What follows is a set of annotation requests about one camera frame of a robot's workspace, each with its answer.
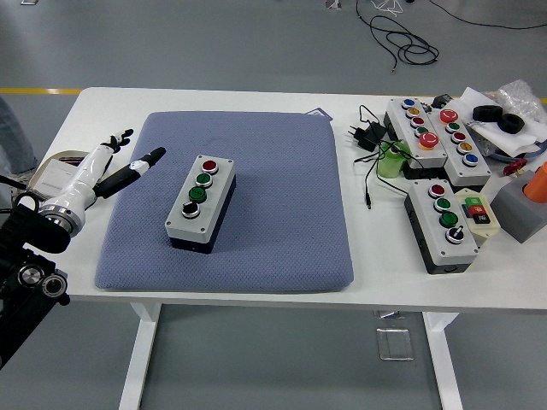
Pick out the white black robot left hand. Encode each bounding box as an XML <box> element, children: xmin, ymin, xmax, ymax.
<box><xmin>40</xmin><ymin>127</ymin><xmax>168</xmax><ymax>214</ymax></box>

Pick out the grey four-button control box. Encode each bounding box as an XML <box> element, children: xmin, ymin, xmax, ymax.
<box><xmin>403</xmin><ymin>179</ymin><xmax>480</xmax><ymax>274</ymax></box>
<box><xmin>164</xmin><ymin>154</ymin><xmax>237</xmax><ymax>255</ymax></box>

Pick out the grey five-button control box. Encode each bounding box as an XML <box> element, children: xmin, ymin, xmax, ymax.
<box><xmin>426</xmin><ymin>108</ymin><xmax>493</xmax><ymax>189</ymax></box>
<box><xmin>384</xmin><ymin>97</ymin><xmax>449</xmax><ymax>179</ymax></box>

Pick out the beige tray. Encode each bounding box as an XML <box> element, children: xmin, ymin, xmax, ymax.
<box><xmin>29</xmin><ymin>149</ymin><xmax>93</xmax><ymax>202</ymax></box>

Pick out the person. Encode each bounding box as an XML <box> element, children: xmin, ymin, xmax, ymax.
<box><xmin>0</xmin><ymin>96</ymin><xmax>38</xmax><ymax>176</ymax></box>

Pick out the white table leg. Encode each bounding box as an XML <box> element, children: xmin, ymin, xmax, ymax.
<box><xmin>118</xmin><ymin>302</ymin><xmax>162</xmax><ymax>410</ymax></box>
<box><xmin>422</xmin><ymin>311</ymin><xmax>465</xmax><ymax>410</ymax></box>

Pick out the blue-grey padded mat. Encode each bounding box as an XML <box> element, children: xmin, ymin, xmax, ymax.
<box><xmin>93</xmin><ymin>110</ymin><xmax>356</xmax><ymax>294</ymax></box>

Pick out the purple-edged white card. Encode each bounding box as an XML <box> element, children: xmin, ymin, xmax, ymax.
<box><xmin>303</xmin><ymin>106</ymin><xmax>334</xmax><ymax>123</ymax></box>

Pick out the black power adapter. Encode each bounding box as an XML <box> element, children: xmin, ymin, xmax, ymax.
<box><xmin>344</xmin><ymin>121</ymin><xmax>388</xmax><ymax>151</ymax></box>

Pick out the green cup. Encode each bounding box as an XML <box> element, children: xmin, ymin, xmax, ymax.
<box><xmin>376</xmin><ymin>140</ymin><xmax>412</xmax><ymax>179</ymax></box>

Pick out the clear floor plate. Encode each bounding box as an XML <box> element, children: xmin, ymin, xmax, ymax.
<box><xmin>375</xmin><ymin>326</ymin><xmax>415</xmax><ymax>362</ymax></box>

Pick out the grey block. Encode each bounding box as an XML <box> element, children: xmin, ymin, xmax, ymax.
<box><xmin>491</xmin><ymin>169</ymin><xmax>547</xmax><ymax>244</ymax></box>

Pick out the white paper sheet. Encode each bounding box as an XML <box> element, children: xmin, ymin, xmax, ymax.
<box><xmin>459</xmin><ymin>86</ymin><xmax>547</xmax><ymax>155</ymax></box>

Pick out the small red knob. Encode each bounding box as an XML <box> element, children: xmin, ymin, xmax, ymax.
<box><xmin>503</xmin><ymin>158</ymin><xmax>529</xmax><ymax>176</ymax></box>

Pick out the clear bubble wrap bag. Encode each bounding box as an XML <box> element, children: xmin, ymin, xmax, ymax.
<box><xmin>495</xmin><ymin>79</ymin><xmax>547</xmax><ymax>129</ymax></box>

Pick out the orange cylinder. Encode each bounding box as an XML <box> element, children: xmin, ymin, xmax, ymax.
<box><xmin>525</xmin><ymin>161</ymin><xmax>547</xmax><ymax>205</ymax></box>

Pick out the black adapter cord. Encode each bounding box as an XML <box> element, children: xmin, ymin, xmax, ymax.
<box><xmin>353</xmin><ymin>104</ymin><xmax>414</xmax><ymax>211</ymax></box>

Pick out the coiled black floor cable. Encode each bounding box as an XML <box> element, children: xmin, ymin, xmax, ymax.
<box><xmin>356</xmin><ymin>0</ymin><xmax>440</xmax><ymax>76</ymax></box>

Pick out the white cord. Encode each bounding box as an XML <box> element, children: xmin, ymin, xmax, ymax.
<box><xmin>369</xmin><ymin>0</ymin><xmax>405</xmax><ymax>18</ymax></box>

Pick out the cream three-button switch box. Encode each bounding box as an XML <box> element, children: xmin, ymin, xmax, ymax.
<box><xmin>453</xmin><ymin>188</ymin><xmax>501</xmax><ymax>249</ymax></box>

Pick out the black foam ring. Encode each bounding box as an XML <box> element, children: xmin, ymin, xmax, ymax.
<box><xmin>472</xmin><ymin>104</ymin><xmax>505</xmax><ymax>122</ymax></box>
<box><xmin>498</xmin><ymin>113</ymin><xmax>526</xmax><ymax>135</ymax></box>

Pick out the blue ring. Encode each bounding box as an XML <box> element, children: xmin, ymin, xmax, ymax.
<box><xmin>482</xmin><ymin>140</ymin><xmax>547</xmax><ymax>163</ymax></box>

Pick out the long black floor cable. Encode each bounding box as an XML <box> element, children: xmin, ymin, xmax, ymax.
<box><xmin>426</xmin><ymin>0</ymin><xmax>547</xmax><ymax>30</ymax></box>

